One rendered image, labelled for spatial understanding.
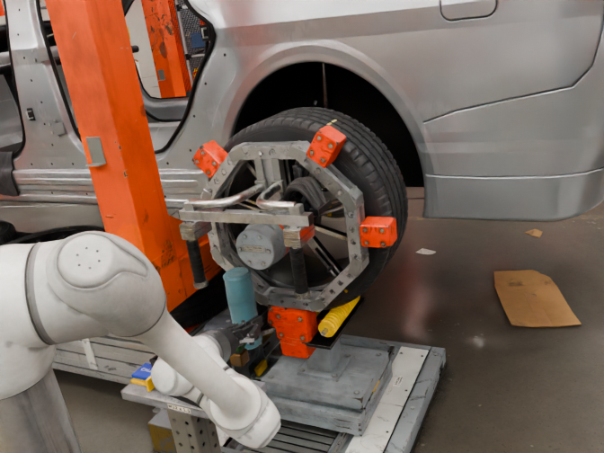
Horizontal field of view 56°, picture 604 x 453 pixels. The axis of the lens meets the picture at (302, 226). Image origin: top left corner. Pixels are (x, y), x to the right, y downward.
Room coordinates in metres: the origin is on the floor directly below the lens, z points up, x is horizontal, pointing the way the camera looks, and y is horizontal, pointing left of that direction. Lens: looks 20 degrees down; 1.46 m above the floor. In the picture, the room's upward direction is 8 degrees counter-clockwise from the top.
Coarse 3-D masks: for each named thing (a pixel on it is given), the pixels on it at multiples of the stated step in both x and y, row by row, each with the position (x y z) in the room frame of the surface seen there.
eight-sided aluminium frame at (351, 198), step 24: (240, 144) 1.74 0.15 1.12; (264, 144) 1.71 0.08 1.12; (288, 144) 1.67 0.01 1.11; (312, 168) 1.59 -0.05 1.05; (336, 168) 1.62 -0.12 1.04; (216, 192) 1.76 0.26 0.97; (336, 192) 1.56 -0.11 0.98; (360, 192) 1.58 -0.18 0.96; (360, 216) 1.58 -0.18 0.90; (216, 240) 1.78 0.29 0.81; (240, 264) 1.79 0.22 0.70; (360, 264) 1.53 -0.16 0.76; (264, 288) 1.74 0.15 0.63; (336, 288) 1.58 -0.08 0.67
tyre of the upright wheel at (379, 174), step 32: (256, 128) 1.77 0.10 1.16; (288, 128) 1.72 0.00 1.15; (320, 128) 1.69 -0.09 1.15; (352, 128) 1.77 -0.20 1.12; (352, 160) 1.62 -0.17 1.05; (384, 160) 1.73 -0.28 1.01; (224, 192) 1.85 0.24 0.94; (384, 192) 1.61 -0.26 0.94; (384, 256) 1.60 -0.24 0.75; (352, 288) 1.64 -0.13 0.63
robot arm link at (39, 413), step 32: (0, 256) 0.65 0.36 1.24; (0, 288) 0.61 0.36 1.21; (0, 320) 0.60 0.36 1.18; (0, 352) 0.60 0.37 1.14; (32, 352) 0.63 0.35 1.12; (0, 384) 0.61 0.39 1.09; (32, 384) 0.64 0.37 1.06; (0, 416) 0.62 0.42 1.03; (32, 416) 0.64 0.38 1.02; (64, 416) 0.68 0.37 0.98; (0, 448) 0.63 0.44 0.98; (32, 448) 0.63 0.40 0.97; (64, 448) 0.66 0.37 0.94
